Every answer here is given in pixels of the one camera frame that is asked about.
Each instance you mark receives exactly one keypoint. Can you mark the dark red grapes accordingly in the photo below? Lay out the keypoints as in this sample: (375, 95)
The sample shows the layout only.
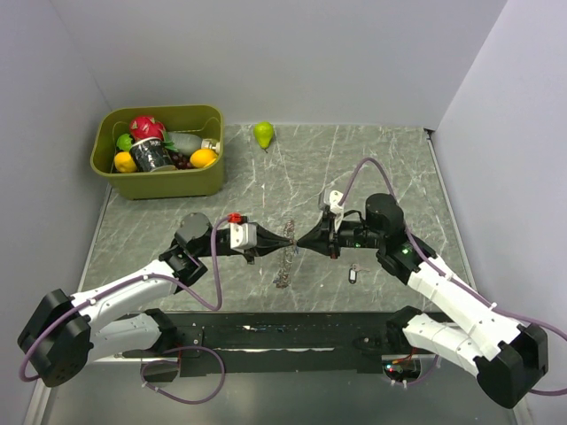
(180, 161)

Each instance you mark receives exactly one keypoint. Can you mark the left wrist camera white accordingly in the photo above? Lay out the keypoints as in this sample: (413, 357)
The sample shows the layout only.
(242, 233)

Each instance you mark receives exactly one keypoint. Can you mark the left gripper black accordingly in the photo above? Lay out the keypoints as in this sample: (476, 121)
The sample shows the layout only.
(267, 242)

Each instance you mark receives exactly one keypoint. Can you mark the clear plastic bottle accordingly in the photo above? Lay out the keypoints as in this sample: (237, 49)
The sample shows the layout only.
(187, 143)

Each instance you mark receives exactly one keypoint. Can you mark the orange fruit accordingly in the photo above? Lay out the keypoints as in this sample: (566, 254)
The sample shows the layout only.
(203, 157)

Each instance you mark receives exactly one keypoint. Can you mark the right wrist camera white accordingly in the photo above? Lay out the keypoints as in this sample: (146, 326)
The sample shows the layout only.
(330, 198)

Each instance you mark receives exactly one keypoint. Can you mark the black printed can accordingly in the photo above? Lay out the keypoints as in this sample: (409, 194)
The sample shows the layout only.
(150, 155)

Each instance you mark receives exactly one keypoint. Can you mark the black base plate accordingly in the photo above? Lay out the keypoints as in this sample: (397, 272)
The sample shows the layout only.
(282, 342)

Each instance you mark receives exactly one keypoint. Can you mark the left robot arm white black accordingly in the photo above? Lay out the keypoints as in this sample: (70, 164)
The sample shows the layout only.
(67, 332)

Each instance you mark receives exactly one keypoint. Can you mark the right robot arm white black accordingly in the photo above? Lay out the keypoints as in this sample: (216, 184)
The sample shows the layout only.
(506, 357)

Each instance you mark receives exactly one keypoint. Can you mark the red dragon fruit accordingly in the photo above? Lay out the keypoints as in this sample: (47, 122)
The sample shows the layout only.
(146, 126)

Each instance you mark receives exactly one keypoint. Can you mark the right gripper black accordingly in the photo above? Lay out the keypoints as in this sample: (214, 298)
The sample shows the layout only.
(323, 237)

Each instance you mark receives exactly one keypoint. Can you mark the yellow lemon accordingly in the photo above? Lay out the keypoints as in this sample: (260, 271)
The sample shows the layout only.
(124, 163)

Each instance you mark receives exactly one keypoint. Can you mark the olive green plastic bin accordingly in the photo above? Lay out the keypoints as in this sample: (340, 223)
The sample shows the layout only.
(200, 119)

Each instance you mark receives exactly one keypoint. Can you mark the green lime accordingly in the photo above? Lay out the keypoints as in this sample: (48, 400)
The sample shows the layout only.
(124, 142)

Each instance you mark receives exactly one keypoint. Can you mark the metal disc with key rings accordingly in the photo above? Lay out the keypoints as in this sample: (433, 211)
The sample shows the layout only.
(283, 277)

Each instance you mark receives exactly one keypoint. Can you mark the green pear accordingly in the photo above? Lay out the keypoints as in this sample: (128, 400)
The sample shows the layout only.
(264, 133)

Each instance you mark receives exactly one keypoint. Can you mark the black tag key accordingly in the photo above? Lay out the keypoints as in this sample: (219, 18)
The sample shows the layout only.
(353, 272)

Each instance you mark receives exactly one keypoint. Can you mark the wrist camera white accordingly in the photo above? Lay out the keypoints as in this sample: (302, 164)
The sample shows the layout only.
(242, 233)
(330, 198)

